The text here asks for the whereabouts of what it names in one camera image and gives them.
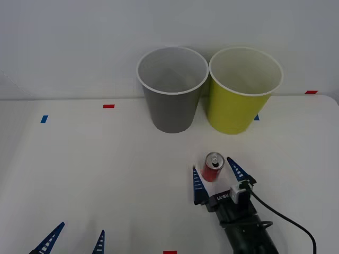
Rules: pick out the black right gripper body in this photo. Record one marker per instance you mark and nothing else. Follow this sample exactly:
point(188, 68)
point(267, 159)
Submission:
point(225, 207)

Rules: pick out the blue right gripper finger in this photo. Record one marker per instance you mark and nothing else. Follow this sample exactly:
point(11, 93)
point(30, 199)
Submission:
point(198, 189)
point(238, 170)

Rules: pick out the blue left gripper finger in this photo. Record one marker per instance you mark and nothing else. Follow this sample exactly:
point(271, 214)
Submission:
point(100, 244)
point(49, 239)

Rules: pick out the red drink can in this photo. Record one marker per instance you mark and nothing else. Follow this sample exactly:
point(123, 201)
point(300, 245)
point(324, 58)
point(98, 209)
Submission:
point(210, 173)

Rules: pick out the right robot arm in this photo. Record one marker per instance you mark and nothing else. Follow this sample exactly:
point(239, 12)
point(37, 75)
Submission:
point(249, 238)

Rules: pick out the yellow-green plastic waste bin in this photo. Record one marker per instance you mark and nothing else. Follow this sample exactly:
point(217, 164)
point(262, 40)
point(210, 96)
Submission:
point(233, 111)

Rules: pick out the grey plastic waste bin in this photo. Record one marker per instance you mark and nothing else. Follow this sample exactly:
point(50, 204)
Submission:
point(172, 111)

